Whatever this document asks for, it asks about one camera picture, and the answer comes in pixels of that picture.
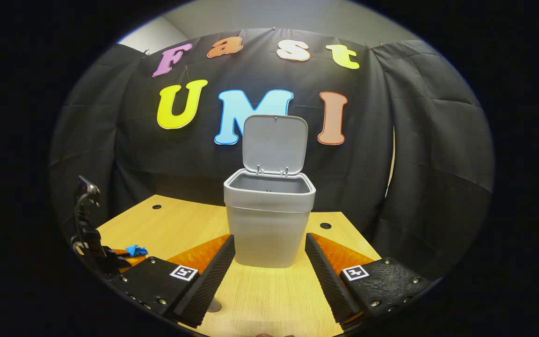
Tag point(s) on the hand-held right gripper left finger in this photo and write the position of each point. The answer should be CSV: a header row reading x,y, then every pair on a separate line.
x,y
204,285

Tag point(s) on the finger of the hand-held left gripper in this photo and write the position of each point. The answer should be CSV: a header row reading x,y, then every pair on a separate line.
x,y
120,260

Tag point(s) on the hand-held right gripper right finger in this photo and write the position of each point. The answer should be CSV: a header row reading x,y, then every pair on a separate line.
x,y
330,281

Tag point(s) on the blue paper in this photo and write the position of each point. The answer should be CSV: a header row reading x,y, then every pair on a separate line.
x,y
136,250

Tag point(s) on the white desktop garbage bin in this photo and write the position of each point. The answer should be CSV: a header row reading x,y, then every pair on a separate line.
x,y
267,234

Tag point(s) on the wooden desktop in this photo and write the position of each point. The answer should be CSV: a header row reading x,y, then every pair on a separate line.
x,y
269,299

